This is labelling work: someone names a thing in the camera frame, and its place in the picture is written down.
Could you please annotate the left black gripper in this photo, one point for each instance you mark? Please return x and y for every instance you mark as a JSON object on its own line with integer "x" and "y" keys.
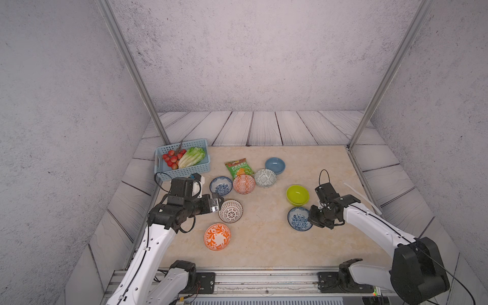
{"x": 208, "y": 207}

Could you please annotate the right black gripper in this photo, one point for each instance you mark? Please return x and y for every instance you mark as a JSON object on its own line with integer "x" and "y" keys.
{"x": 312, "y": 218}

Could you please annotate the blue floral bowl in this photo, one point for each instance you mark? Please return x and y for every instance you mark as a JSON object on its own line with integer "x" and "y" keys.
{"x": 221, "y": 185}
{"x": 298, "y": 219}

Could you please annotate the white brown lattice bowl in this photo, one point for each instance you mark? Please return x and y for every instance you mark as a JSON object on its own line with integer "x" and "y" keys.
{"x": 231, "y": 211}

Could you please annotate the red patterned bowl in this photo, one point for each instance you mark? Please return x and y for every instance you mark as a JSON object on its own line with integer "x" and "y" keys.
{"x": 244, "y": 184}

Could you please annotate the grey green patterned bowl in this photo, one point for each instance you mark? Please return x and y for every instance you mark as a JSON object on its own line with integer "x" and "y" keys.
{"x": 265, "y": 178}

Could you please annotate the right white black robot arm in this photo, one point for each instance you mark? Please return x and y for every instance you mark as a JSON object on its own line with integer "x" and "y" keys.
{"x": 417, "y": 273}

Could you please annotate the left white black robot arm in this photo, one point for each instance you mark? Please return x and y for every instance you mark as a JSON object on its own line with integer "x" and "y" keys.
{"x": 163, "y": 224}

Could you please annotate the orange floral bowl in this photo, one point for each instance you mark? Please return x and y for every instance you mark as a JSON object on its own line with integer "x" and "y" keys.
{"x": 217, "y": 237}

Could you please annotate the lime green bowl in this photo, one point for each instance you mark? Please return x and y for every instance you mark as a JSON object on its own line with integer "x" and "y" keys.
{"x": 297, "y": 195}

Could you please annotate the green lettuce head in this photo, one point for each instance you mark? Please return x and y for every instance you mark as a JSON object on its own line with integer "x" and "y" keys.
{"x": 192, "y": 157}

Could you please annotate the green snack bag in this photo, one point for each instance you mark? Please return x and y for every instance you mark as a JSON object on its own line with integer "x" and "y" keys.
{"x": 239, "y": 167}

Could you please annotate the light blue plastic basket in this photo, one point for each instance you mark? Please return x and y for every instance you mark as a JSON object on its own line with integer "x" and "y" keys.
{"x": 164, "y": 173}

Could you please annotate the red cherry tomatoes bunch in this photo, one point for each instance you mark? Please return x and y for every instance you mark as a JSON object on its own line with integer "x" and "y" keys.
{"x": 173, "y": 157}

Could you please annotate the plain blue bowl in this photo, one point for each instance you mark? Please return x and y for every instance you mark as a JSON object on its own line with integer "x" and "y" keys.
{"x": 276, "y": 165}

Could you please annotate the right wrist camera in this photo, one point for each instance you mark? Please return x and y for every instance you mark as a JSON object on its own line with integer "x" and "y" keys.
{"x": 326, "y": 193}

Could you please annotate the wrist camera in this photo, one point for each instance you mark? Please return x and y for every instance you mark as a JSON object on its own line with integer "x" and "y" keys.
{"x": 187, "y": 187}
{"x": 326, "y": 193}

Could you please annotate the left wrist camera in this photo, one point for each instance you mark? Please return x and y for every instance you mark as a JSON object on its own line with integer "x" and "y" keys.
{"x": 187, "y": 187}

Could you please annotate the white cable strip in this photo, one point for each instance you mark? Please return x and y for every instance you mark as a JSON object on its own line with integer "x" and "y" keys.
{"x": 365, "y": 198}

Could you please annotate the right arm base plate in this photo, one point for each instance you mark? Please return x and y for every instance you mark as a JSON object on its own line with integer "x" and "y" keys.
{"x": 341, "y": 282}

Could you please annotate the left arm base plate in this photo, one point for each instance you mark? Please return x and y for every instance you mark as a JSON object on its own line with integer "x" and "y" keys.
{"x": 200, "y": 283}

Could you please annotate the aluminium rail front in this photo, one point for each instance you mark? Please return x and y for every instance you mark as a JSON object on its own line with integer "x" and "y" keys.
{"x": 267, "y": 286}

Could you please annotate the left aluminium frame post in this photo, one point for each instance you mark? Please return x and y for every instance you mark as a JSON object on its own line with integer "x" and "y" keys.
{"x": 121, "y": 44}

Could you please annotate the aluminium frame post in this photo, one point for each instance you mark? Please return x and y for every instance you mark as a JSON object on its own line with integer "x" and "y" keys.
{"x": 408, "y": 39}
{"x": 121, "y": 44}

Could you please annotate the right aluminium frame post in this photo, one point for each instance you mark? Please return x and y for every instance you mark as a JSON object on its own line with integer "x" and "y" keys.
{"x": 408, "y": 39}

